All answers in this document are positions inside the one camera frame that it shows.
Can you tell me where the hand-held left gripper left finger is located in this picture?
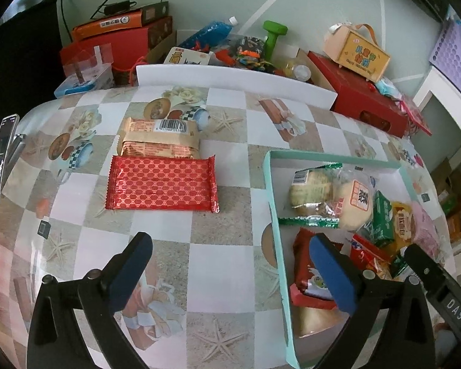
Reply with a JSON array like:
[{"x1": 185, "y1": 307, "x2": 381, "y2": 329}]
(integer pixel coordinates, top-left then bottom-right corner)
[{"x1": 26, "y1": 232, "x2": 154, "y2": 369}]

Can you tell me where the blue plastic bottle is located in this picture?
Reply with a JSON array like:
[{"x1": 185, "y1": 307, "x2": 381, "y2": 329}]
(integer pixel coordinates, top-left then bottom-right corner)
[{"x1": 179, "y1": 16, "x2": 239, "y2": 49}]

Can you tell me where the black power adapter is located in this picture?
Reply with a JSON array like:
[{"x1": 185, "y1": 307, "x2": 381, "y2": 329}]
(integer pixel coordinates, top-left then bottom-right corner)
[{"x1": 103, "y1": 0, "x2": 132, "y2": 15}]

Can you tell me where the teal shallow cardboard box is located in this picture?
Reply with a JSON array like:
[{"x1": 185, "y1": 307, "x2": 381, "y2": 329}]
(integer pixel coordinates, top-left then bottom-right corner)
[{"x1": 262, "y1": 150, "x2": 452, "y2": 369}]

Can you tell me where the green dumbbell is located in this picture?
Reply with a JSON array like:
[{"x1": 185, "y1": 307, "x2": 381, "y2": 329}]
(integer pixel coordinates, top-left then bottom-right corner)
[{"x1": 262, "y1": 20, "x2": 288, "y2": 62}]

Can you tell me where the red patterned flat box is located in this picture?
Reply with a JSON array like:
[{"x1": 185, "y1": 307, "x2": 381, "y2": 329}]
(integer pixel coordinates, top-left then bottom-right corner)
[{"x1": 397, "y1": 94, "x2": 433, "y2": 137}]

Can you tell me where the red patterned snack packet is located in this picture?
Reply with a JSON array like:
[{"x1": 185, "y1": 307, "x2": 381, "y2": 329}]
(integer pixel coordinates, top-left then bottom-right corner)
[{"x1": 105, "y1": 155, "x2": 219, "y2": 214}]

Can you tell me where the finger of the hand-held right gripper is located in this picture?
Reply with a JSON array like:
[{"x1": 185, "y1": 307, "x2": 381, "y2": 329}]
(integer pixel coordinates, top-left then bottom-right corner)
[{"x1": 405, "y1": 244, "x2": 452, "y2": 296}]

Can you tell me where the smartphone on holder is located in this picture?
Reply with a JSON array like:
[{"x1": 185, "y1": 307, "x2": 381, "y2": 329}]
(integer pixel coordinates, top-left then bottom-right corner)
[{"x1": 0, "y1": 114, "x2": 21, "y2": 205}]

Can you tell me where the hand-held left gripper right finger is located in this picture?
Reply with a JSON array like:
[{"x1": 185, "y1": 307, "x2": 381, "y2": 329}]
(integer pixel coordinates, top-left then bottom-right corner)
[{"x1": 308, "y1": 232, "x2": 435, "y2": 369}]

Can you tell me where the clear green-edged cracker packet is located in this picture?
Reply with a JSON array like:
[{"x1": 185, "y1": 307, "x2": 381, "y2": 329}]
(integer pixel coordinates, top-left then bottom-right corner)
[{"x1": 278, "y1": 162, "x2": 343, "y2": 231}]

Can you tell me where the beige biscuit packet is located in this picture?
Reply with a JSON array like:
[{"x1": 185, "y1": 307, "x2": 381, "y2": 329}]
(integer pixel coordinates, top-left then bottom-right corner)
[{"x1": 117, "y1": 118, "x2": 201, "y2": 160}]

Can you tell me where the pile of small colourful toys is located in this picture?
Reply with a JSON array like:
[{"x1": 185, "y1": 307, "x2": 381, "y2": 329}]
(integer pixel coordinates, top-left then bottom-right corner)
[{"x1": 215, "y1": 35, "x2": 277, "y2": 73}]

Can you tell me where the clear-wrapped round bun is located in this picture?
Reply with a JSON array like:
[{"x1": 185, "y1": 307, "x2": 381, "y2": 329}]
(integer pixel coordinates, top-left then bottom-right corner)
[{"x1": 332, "y1": 169, "x2": 375, "y2": 231}]

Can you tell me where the orange flat box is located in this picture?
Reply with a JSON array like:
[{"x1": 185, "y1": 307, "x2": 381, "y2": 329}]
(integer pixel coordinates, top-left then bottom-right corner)
[{"x1": 71, "y1": 9, "x2": 144, "y2": 41}]

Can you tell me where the yellow clear snack packet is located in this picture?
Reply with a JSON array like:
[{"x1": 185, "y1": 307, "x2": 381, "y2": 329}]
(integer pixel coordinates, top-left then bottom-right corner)
[{"x1": 388, "y1": 200, "x2": 413, "y2": 254}]

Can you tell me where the red and white snack packet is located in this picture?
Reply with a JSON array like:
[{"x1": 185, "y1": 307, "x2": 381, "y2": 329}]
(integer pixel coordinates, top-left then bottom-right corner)
[{"x1": 349, "y1": 234, "x2": 392, "y2": 278}]

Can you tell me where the green and white snack packet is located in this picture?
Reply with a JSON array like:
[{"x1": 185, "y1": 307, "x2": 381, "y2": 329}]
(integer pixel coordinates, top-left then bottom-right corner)
[{"x1": 391, "y1": 250, "x2": 408, "y2": 278}]

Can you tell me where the pink snack packet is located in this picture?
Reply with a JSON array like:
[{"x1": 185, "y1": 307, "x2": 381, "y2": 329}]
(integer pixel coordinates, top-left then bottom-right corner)
[{"x1": 409, "y1": 202, "x2": 444, "y2": 266}]

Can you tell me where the light blue tissue pack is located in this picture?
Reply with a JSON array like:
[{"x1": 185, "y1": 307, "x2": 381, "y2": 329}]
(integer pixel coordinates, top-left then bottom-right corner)
[{"x1": 376, "y1": 77, "x2": 403, "y2": 98}]

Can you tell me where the tan carry box with handle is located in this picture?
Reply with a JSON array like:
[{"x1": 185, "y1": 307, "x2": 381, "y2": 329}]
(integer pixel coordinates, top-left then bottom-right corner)
[{"x1": 323, "y1": 23, "x2": 391, "y2": 82}]

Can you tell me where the white shelf unit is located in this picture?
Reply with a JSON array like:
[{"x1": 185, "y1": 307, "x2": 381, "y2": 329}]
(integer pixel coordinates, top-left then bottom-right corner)
[{"x1": 413, "y1": 71, "x2": 461, "y2": 170}]

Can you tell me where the small jar with white lid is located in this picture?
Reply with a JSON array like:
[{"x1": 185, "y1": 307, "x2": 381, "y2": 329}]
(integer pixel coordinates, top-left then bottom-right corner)
[{"x1": 283, "y1": 58, "x2": 312, "y2": 82}]

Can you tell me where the dark brown box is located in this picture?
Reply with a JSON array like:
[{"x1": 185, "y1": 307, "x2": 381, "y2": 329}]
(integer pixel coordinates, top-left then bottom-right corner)
[{"x1": 140, "y1": 1, "x2": 173, "y2": 49}]

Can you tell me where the purple perforated basket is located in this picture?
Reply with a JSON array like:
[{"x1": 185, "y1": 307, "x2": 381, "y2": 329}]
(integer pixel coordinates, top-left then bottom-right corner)
[{"x1": 429, "y1": 6, "x2": 461, "y2": 101}]

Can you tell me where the clear plastic box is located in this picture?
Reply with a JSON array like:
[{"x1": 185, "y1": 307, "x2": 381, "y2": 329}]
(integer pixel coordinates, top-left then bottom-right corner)
[{"x1": 62, "y1": 44, "x2": 114, "y2": 83}]

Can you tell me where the brown cardboard box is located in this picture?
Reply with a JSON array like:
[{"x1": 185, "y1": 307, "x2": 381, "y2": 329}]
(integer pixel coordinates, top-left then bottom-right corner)
[{"x1": 432, "y1": 157, "x2": 461, "y2": 196}]

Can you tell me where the golden yellow snack packet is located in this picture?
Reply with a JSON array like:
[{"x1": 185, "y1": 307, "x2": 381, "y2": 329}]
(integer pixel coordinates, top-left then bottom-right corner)
[{"x1": 297, "y1": 305, "x2": 348, "y2": 339}]

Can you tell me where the black cabinet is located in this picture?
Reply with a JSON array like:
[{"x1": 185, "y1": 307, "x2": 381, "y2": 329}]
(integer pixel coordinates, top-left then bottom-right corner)
[{"x1": 0, "y1": 0, "x2": 62, "y2": 97}]

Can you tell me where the large red flat box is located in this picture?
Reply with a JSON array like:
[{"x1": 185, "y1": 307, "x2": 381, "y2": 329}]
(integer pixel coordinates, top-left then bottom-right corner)
[{"x1": 59, "y1": 27, "x2": 150, "y2": 81}]

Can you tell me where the red gift box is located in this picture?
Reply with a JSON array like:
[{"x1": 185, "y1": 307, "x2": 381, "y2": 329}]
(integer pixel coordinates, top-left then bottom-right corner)
[{"x1": 307, "y1": 51, "x2": 410, "y2": 138}]

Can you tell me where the open cardboard box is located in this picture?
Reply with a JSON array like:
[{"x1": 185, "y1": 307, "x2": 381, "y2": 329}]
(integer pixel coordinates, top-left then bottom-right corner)
[{"x1": 150, "y1": 29, "x2": 317, "y2": 85}]

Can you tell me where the white and yellow card box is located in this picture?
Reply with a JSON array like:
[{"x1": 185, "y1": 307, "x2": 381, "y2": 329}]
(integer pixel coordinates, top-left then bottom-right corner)
[{"x1": 163, "y1": 47, "x2": 212, "y2": 66}]

